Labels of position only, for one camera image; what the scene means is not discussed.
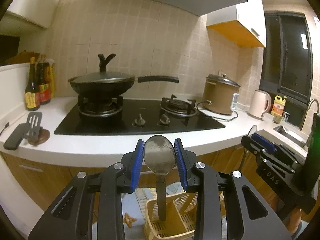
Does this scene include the dark kitchen window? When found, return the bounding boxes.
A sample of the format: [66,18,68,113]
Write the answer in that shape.
[259,11,314,105]

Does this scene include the dark soy sauce bottle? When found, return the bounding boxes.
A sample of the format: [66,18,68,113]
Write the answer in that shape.
[25,57,40,111]

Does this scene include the yellow oil bottle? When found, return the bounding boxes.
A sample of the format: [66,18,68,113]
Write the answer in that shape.
[271,95,287,116]

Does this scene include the black slotted spatula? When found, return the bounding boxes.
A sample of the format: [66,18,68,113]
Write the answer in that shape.
[3,112,42,150]

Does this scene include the white electric kettle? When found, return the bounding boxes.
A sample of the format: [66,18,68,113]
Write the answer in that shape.
[248,90,271,120]

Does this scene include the black wok with lid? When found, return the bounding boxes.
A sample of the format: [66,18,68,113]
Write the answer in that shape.
[68,54,179,99]

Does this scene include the person's right hand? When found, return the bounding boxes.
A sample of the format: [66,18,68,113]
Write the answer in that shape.
[286,207,302,236]

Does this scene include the light blue patterned tablecloth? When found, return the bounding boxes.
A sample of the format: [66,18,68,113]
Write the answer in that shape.
[121,182,184,239]

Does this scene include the metal sink faucet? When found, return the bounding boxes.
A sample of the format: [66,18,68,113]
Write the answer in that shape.
[299,98,320,131]

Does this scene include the brown wooden base cabinets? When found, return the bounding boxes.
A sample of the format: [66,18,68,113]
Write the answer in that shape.
[0,144,301,218]

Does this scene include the red-label sauce bottle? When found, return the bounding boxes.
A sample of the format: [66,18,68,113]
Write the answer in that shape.
[37,54,51,105]

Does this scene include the dark grey plastic spoon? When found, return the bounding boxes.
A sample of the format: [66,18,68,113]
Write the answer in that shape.
[143,135,176,221]

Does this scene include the brown rice cooker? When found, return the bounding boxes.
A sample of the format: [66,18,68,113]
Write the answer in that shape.
[203,74,241,115]

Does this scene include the white orange wall cabinet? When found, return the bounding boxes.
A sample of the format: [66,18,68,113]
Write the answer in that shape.
[207,0,266,48]

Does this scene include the black gas stove top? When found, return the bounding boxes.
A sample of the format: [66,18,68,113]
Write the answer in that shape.
[54,95,225,135]

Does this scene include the tan slotted utensil basket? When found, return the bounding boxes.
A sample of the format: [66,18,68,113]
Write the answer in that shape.
[144,192,197,240]

